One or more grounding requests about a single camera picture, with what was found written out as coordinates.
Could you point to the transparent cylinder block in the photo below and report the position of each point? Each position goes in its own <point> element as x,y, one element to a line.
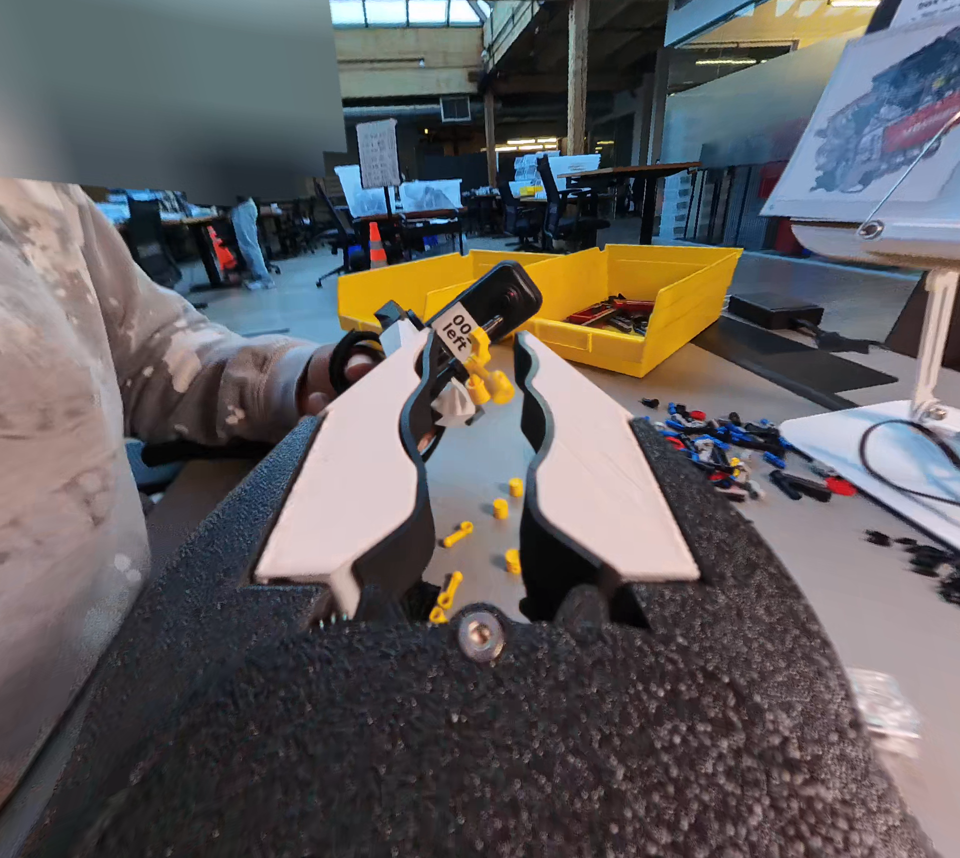
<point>885,712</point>

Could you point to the orange traffic cone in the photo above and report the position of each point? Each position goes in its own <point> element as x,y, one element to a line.
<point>223,251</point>
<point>376,247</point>

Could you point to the person's left forearm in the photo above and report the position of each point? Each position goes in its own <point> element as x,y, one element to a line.
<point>210,363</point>

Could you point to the black power adapter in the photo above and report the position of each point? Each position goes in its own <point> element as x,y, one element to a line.
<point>772,309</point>

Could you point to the black office chair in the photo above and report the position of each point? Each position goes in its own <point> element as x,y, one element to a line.
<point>337,228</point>
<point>559,213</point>

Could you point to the grey desk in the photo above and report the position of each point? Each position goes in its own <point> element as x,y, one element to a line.
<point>862,288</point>
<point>825,573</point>

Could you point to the yellow connecting rod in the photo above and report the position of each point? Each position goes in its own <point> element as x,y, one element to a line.
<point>439,616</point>
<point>457,534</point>
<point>450,588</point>

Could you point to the heap of red black parts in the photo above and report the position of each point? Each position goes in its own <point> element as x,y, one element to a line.
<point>600,311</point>

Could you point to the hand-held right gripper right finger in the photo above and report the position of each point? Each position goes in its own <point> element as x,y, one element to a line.
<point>607,491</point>

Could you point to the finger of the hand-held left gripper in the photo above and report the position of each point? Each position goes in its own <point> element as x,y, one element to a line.
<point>454,408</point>

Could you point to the wall air vent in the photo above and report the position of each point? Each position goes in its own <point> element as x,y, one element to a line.
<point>456,108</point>

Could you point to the skylight windows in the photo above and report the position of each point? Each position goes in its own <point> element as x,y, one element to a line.
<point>390,11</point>

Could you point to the wooden standing desk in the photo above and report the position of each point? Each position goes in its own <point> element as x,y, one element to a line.
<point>637,167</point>

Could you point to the yellow plastic bin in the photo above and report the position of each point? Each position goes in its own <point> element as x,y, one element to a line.
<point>690,303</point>
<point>390,296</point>

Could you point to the pile of mixed building parts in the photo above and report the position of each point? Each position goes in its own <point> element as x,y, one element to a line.
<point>720,438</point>

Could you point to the white instruction booklet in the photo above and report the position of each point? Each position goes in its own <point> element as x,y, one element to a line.
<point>862,138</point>

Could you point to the person's grey speckled sweatshirt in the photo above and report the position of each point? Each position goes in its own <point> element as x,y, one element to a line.
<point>52,498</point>

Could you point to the white metal stand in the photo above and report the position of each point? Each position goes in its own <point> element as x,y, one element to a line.
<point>825,446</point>

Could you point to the person's left hand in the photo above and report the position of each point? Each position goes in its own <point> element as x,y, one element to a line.
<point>315,386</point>

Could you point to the pile of black clip pins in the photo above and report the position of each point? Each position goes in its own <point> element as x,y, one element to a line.
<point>930,562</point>

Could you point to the wooden post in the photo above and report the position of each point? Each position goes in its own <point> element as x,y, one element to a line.
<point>577,86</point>

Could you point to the yellow piston crank assembly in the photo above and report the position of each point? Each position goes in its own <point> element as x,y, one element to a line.
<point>480,356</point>

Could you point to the white sign board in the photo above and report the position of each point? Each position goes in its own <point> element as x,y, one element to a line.
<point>377,153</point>

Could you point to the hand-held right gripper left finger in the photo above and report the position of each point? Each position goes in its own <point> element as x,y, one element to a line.
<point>345,491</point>

